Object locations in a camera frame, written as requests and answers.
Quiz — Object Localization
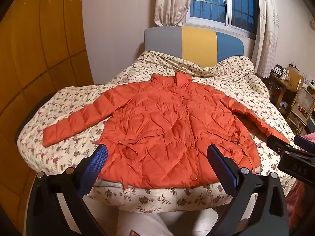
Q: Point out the barred window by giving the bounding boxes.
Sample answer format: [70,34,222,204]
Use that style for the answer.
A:
[189,0,262,34]

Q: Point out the pink red cloth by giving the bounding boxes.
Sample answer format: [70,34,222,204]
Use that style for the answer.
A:
[286,133,315,228]

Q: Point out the cluttered wooden desk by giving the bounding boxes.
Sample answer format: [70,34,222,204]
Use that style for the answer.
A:
[268,64,297,110]

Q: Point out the short patterned curtain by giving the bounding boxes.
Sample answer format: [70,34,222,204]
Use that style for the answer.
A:
[154,0,196,27]

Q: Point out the wooden chair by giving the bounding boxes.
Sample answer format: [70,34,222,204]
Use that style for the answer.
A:
[286,67,315,136]

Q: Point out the long patterned curtain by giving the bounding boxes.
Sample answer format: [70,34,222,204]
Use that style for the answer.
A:
[251,0,280,78]

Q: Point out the person's white trousers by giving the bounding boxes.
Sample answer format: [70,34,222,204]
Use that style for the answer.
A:
[116,208,223,236]

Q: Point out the floral quilt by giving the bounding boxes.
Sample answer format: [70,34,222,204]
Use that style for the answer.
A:
[15,50,299,213]

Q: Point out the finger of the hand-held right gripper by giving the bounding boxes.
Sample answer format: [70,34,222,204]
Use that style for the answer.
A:
[294,135,315,153]
[267,134,291,153]

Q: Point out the orange quilted jacket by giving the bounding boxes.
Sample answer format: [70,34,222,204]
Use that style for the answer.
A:
[42,70,291,190]

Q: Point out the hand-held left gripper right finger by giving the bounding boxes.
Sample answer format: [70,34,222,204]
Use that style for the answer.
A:
[207,144,288,236]

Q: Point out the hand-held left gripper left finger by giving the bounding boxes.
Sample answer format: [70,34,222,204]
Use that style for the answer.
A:
[27,144,109,236]

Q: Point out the grey yellow blue headboard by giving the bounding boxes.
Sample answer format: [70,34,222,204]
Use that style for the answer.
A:
[144,26,245,67]

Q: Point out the wooden wardrobe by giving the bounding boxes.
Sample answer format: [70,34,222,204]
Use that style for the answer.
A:
[0,0,94,202]

